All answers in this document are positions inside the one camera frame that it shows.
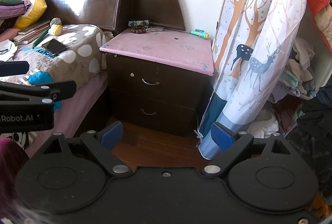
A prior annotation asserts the patterned folding cube toy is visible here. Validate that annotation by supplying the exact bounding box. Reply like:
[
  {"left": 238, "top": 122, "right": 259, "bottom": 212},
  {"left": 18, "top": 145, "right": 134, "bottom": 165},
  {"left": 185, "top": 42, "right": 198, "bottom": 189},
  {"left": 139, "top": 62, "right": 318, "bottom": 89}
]
[{"left": 128, "top": 19, "right": 150, "bottom": 29}]

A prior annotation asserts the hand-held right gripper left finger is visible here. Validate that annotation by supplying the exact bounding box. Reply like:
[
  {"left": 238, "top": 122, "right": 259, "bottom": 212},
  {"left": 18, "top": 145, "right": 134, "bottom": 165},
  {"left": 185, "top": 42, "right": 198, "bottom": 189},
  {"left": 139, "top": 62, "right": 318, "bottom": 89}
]
[{"left": 41, "top": 121, "right": 133, "bottom": 178}]

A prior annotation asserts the stack of books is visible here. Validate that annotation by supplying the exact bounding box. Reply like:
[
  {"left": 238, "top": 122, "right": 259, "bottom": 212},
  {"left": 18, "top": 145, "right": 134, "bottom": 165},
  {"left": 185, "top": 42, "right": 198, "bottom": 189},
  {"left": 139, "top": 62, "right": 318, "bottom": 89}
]
[{"left": 12, "top": 19, "right": 51, "bottom": 45}]

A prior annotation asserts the pink nightstand top cover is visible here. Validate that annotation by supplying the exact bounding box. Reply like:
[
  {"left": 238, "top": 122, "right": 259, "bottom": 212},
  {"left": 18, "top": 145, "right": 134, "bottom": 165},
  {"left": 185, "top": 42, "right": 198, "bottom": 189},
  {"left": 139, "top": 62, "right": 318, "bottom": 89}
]
[{"left": 100, "top": 28, "right": 215, "bottom": 77}]

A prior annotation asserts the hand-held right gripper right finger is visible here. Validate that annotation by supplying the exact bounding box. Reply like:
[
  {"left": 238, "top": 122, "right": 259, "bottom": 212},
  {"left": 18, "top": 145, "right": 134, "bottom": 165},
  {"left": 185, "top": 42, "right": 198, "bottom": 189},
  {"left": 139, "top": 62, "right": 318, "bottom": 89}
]
[{"left": 201, "top": 122, "right": 293, "bottom": 178}]

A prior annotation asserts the deer print fabric wardrobe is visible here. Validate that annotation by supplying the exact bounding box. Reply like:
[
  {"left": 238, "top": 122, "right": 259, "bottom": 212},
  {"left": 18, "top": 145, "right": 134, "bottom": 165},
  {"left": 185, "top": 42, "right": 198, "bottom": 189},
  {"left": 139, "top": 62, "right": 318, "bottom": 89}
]
[{"left": 195, "top": 0, "right": 311, "bottom": 161}]

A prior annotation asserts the yellow pillow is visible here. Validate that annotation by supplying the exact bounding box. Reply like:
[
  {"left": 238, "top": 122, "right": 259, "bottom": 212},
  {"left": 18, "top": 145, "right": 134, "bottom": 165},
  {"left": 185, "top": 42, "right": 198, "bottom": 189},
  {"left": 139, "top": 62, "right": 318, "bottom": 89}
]
[{"left": 0, "top": 0, "right": 48, "bottom": 30}]

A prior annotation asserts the purple folded cloth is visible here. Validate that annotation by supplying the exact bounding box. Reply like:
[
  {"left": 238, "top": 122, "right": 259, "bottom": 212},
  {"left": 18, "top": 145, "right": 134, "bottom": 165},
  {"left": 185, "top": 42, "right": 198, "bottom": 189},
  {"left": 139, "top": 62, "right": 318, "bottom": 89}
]
[{"left": 0, "top": 0, "right": 32, "bottom": 19}]

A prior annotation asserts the white crumpled cloth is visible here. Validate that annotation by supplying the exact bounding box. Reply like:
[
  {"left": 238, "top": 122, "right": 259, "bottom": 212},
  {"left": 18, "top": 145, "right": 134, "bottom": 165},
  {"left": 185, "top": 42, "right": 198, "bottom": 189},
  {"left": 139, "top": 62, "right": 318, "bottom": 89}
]
[{"left": 248, "top": 109, "right": 280, "bottom": 139}]

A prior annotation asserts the green stick toy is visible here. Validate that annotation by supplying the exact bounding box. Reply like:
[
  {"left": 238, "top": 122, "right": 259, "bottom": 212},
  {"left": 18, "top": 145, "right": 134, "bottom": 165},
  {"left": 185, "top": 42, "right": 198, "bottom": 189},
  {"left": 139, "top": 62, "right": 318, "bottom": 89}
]
[{"left": 31, "top": 17, "right": 63, "bottom": 49}]

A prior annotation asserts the dark plaid cloth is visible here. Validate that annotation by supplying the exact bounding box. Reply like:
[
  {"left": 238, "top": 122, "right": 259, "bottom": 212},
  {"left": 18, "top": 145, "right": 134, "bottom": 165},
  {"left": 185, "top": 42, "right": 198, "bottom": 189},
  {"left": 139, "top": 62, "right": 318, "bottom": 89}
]
[{"left": 285, "top": 87, "right": 332, "bottom": 189}]

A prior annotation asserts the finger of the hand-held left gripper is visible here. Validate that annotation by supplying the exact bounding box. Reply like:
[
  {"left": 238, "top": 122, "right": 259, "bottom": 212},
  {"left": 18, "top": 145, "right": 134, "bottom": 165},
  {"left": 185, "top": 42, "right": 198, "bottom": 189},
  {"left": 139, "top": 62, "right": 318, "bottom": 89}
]
[
  {"left": 0, "top": 80, "right": 77, "bottom": 106},
  {"left": 0, "top": 60, "right": 30, "bottom": 77}
]

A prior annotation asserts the black smartphone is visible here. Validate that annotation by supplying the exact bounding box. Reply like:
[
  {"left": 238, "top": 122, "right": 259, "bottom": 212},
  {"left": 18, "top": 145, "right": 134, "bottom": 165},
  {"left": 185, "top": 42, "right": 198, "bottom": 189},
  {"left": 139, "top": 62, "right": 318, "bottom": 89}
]
[{"left": 41, "top": 38, "right": 68, "bottom": 57}]

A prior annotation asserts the teal flashlight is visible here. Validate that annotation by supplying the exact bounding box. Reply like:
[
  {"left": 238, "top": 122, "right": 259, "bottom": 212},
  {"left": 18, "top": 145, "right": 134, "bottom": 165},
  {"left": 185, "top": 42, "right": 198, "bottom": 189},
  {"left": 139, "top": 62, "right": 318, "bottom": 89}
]
[{"left": 190, "top": 29, "right": 210, "bottom": 39}]

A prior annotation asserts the white and yellow container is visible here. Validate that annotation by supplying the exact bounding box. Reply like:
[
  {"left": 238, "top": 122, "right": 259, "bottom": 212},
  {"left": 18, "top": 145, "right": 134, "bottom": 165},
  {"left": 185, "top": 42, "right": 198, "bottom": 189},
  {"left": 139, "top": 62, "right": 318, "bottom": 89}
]
[{"left": 49, "top": 24, "right": 64, "bottom": 37}]

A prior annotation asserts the dark wooden nightstand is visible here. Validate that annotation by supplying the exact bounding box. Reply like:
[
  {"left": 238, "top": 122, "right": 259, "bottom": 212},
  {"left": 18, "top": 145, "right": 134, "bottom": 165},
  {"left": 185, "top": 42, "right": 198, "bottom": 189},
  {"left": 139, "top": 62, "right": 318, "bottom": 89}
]
[{"left": 100, "top": 28, "right": 216, "bottom": 138}]

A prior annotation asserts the pile of light clothes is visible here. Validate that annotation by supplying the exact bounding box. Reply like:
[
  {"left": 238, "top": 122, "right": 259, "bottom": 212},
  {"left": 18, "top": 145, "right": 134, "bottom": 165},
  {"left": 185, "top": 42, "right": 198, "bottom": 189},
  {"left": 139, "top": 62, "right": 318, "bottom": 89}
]
[{"left": 269, "top": 37, "right": 317, "bottom": 104}]

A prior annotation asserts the nightstand drawer with handle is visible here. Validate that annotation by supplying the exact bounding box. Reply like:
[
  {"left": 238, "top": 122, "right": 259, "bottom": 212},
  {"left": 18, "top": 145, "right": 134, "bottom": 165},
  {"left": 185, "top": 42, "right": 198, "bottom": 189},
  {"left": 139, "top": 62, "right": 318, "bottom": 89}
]
[
  {"left": 109, "top": 89, "right": 198, "bottom": 134},
  {"left": 107, "top": 55, "right": 208, "bottom": 102}
]

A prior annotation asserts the bed with pink sheet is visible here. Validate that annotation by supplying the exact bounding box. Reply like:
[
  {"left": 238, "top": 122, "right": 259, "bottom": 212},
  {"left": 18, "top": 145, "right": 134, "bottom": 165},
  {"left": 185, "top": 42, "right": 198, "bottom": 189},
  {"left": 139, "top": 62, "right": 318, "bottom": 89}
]
[{"left": 24, "top": 75, "right": 110, "bottom": 158}]

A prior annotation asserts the red blanket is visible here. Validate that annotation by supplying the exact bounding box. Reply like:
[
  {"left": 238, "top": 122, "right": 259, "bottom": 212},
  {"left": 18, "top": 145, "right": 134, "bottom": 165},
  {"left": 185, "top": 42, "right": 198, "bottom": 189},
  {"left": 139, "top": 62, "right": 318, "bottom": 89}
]
[{"left": 307, "top": 0, "right": 332, "bottom": 54}]

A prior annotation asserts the reddish garment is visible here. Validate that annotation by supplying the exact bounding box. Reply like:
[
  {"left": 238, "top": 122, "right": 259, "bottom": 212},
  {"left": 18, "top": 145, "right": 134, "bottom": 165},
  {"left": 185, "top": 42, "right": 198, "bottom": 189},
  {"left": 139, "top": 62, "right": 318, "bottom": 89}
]
[{"left": 0, "top": 138, "right": 29, "bottom": 215}]

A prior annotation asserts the grey spotted cartoon blanket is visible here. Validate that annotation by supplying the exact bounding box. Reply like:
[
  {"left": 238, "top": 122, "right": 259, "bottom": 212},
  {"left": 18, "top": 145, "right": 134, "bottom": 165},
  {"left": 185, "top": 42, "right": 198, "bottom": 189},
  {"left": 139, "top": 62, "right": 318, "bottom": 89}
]
[{"left": 0, "top": 24, "right": 108, "bottom": 114}]

